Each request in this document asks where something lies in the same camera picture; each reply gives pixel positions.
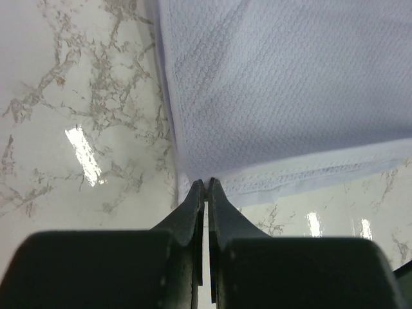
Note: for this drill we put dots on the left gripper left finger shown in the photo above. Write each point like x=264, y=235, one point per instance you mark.
x=184, y=251

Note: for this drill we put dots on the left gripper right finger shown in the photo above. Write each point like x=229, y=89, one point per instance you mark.
x=234, y=252

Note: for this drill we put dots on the light blue white towel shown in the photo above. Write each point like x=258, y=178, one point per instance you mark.
x=274, y=98

